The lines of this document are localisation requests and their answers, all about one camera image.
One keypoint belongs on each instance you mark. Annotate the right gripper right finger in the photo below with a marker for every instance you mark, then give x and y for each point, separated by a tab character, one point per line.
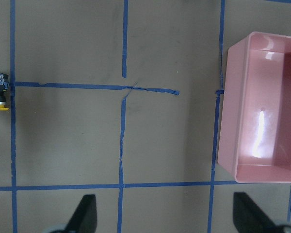
248	217

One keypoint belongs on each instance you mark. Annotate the pink plastic bin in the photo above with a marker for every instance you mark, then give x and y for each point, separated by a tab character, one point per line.
255	134

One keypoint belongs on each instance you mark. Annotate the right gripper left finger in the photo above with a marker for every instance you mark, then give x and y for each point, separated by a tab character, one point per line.
84	219

